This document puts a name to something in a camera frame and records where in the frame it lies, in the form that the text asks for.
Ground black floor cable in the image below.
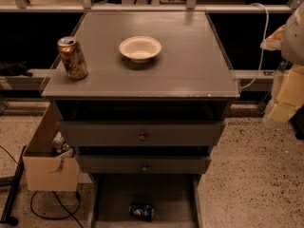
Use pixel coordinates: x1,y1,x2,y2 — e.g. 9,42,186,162
29,190,84,228

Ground grey middle drawer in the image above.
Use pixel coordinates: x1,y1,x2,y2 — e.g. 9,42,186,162
76,155,211,175

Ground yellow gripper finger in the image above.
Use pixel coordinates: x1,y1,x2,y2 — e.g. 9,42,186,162
264,65,304,124
260,26,284,51

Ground white cable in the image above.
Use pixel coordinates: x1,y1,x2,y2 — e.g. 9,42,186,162
237,2,270,91

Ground grey top drawer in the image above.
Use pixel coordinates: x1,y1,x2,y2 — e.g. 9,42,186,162
57,121,225,146

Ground black object on rail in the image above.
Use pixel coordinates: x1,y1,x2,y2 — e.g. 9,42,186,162
0,61,33,77

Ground crumpled items in box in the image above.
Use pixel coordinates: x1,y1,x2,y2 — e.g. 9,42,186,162
51,132,74,158

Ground blue pepsi can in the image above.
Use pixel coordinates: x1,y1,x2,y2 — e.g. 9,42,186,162
129,202,154,221

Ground gold soda can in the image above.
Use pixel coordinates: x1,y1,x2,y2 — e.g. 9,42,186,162
57,36,87,80

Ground grey drawer cabinet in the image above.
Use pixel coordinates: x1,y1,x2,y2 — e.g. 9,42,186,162
41,10,240,176

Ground white bowl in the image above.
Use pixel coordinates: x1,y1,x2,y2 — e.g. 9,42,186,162
119,36,162,64

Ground grey drawer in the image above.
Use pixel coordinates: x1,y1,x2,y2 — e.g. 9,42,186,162
86,174,203,228
76,155,211,175
57,121,225,146

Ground grey bottom drawer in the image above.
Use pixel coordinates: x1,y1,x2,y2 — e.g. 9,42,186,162
86,174,203,228

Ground cardboard box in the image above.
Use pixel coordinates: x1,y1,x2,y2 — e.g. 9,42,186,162
23,104,80,192

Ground black stand leg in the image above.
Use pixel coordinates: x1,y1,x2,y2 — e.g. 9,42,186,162
0,146,26,228

